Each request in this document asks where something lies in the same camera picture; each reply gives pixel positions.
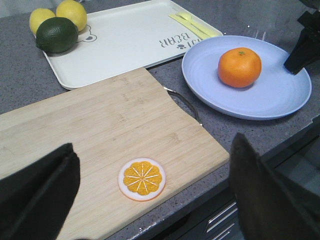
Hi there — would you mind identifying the wooden cutting board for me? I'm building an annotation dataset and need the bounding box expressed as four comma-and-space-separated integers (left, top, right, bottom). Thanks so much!
0, 68, 229, 240

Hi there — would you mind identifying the yellow plastic knife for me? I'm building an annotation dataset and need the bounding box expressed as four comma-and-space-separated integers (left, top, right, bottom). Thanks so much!
168, 14, 210, 40

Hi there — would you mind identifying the light blue round plate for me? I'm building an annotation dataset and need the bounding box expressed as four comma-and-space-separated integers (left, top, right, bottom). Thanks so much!
181, 35, 312, 121

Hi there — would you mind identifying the yellow lemon front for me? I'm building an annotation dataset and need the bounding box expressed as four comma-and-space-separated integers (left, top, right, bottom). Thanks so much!
56, 0, 88, 32

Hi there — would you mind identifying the orange slice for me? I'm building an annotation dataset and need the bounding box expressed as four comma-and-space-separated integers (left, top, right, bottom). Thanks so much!
118, 157, 166, 202

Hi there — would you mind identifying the whole orange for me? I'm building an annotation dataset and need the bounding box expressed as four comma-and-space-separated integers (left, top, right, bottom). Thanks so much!
217, 47, 262, 88

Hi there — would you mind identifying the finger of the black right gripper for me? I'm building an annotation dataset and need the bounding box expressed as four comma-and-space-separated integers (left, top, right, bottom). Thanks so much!
283, 0, 320, 75

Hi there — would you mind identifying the yellow lemon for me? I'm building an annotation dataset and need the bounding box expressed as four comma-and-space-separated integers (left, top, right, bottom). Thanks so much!
56, 0, 88, 32
29, 8, 56, 35

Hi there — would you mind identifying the cream rectangular bear tray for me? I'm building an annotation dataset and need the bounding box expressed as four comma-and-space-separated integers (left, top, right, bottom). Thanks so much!
39, 0, 224, 91

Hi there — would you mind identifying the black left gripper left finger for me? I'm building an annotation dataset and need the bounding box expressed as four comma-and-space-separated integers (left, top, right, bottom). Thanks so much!
0, 143, 81, 240

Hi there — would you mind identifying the cabinet drawer with metal handle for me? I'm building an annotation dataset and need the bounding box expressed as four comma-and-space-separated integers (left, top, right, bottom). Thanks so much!
174, 134, 320, 240

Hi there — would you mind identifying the metal cutting board handle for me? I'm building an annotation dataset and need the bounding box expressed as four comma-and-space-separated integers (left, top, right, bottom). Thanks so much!
163, 86, 202, 125

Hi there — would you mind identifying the yellow lemon rear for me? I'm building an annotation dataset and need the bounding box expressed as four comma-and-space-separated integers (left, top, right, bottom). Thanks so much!
29, 8, 56, 35

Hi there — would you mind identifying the dark green lime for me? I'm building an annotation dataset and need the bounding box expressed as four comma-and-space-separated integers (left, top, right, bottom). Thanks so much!
35, 17, 79, 54

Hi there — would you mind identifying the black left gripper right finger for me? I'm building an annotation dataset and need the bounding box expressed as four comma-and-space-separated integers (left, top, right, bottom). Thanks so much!
229, 133, 320, 240

